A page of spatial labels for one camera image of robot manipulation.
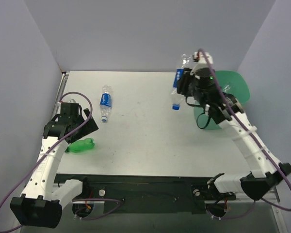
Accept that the Pepsi bottle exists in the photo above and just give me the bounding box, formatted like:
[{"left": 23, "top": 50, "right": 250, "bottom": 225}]
[
  {"left": 222, "top": 83, "right": 233, "bottom": 93},
  {"left": 99, "top": 85, "right": 112, "bottom": 123},
  {"left": 170, "top": 54, "right": 191, "bottom": 110}
]

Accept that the green plastic bottle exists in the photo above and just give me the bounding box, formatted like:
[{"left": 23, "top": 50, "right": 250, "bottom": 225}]
[{"left": 65, "top": 138, "right": 95, "bottom": 153}]

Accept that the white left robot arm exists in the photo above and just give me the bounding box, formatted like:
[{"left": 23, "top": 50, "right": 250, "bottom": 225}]
[{"left": 10, "top": 102, "right": 98, "bottom": 228}]

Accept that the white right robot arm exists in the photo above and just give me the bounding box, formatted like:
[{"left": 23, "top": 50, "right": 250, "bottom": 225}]
[{"left": 174, "top": 68, "right": 291, "bottom": 200}]

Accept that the green plastic bin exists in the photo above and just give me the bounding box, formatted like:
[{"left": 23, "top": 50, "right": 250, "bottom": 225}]
[{"left": 194, "top": 70, "right": 250, "bottom": 128}]

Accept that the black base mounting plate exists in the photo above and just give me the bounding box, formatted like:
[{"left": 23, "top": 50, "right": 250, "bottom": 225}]
[{"left": 55, "top": 174, "right": 236, "bottom": 214}]

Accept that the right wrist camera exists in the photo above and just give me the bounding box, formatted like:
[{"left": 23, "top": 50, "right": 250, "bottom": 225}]
[{"left": 193, "top": 51, "right": 213, "bottom": 70}]

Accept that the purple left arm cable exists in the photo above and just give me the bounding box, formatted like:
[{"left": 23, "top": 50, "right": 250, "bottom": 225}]
[{"left": 0, "top": 91, "right": 123, "bottom": 233}]

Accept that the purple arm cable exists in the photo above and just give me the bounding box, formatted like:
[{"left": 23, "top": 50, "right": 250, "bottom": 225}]
[
  {"left": 197, "top": 48, "right": 291, "bottom": 220},
  {"left": 0, "top": 91, "right": 123, "bottom": 233}
]

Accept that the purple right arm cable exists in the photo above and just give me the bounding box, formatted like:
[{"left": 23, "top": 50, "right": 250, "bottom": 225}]
[{"left": 197, "top": 48, "right": 291, "bottom": 220}]

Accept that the aluminium rail right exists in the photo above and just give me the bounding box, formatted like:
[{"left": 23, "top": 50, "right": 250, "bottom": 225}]
[{"left": 235, "top": 188, "right": 280, "bottom": 203}]

